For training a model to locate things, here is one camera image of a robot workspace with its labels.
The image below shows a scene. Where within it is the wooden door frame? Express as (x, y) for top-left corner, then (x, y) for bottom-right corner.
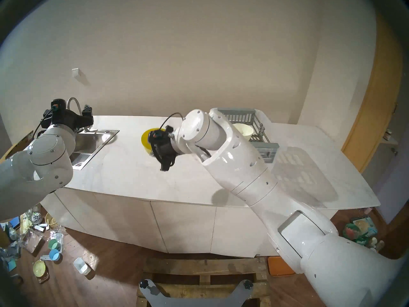
(341, 14), (404, 173)

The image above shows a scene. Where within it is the grey plastic drying rack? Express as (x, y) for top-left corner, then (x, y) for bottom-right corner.
(217, 108), (280, 164)

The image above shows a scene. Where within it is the clear plastic bag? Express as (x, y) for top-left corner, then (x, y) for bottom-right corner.
(20, 230), (44, 254)

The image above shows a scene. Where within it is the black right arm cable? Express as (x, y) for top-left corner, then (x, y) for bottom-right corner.
(159, 113), (186, 131)

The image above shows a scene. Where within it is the cream plastic bowl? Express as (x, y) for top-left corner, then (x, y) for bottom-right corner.
(232, 123), (255, 142)

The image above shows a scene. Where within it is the white plastic container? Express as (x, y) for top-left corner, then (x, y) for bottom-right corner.
(73, 257), (91, 276)

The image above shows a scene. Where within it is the wooden pallet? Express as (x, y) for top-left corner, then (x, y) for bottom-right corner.
(136, 257), (272, 307)

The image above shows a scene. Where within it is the blue food box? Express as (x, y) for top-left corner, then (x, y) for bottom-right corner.
(351, 216), (378, 237)

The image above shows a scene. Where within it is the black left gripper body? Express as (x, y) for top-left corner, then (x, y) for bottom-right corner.
(42, 99), (94, 130)

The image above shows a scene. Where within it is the white counter cabinet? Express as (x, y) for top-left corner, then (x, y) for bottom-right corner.
(41, 186), (339, 257)

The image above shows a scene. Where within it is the orange tray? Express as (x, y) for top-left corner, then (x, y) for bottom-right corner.
(267, 256), (296, 277)

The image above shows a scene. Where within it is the yellow plastic bowl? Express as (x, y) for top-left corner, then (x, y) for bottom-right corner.
(141, 128), (166, 156)

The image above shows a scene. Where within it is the brown cardboard box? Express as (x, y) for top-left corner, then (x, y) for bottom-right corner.
(0, 130), (34, 161)

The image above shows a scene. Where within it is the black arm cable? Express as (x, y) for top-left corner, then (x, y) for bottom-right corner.
(159, 113), (186, 131)
(32, 110), (53, 140)

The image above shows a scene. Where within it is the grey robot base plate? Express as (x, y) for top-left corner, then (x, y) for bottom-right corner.
(138, 279), (255, 307)

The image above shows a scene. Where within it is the stainless steel sink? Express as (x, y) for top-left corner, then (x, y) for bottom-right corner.
(69, 129), (120, 171)

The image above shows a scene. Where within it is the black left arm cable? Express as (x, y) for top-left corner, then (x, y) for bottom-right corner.
(32, 110), (53, 140)

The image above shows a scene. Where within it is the green snack bag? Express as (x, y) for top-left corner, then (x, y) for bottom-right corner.
(343, 223), (368, 245)

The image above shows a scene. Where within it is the steel gooseneck faucet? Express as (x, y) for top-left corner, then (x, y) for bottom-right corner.
(66, 97), (82, 114)

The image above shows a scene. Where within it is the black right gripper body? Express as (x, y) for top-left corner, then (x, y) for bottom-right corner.
(148, 125), (178, 165)

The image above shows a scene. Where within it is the wicker basket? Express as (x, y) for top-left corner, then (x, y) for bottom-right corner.
(45, 212), (61, 230)

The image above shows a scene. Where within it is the blue measuring cup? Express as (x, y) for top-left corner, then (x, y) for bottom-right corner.
(40, 249), (61, 262)

